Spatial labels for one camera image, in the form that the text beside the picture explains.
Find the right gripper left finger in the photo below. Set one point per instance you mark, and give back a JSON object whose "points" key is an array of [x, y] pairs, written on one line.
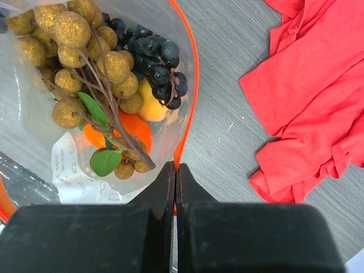
{"points": [[134, 237]]}

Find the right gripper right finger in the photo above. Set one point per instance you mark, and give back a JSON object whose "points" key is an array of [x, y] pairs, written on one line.
{"points": [[249, 237]]}

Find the yellow orange peach fruit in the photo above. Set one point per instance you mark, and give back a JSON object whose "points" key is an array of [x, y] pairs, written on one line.
{"points": [[152, 110]]}

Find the clear zip top bag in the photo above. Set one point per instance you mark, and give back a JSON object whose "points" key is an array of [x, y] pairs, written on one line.
{"points": [[27, 104]]}

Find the dark grape bunch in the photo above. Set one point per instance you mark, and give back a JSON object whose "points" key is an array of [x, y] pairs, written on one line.
{"points": [[155, 59]]}

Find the brown longan bunch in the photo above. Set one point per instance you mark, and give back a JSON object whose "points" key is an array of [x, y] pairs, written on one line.
{"points": [[93, 85]]}

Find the red cloth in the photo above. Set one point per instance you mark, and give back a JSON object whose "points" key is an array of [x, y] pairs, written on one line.
{"points": [[308, 95]]}

